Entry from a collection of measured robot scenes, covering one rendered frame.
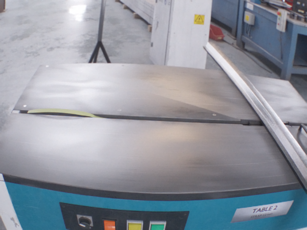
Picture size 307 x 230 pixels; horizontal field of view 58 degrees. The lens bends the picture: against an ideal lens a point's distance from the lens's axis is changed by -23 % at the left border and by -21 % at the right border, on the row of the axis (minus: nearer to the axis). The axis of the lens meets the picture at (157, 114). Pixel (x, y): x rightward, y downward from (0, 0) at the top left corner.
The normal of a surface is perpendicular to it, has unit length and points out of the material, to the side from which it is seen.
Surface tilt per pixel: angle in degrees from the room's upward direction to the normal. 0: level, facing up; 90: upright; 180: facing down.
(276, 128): 75
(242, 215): 90
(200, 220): 90
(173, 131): 0
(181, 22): 90
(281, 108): 0
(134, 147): 0
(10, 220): 90
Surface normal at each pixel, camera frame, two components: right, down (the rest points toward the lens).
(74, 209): 0.07, 0.50
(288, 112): 0.09, -0.87
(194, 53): 0.30, 0.50
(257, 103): -0.92, -0.22
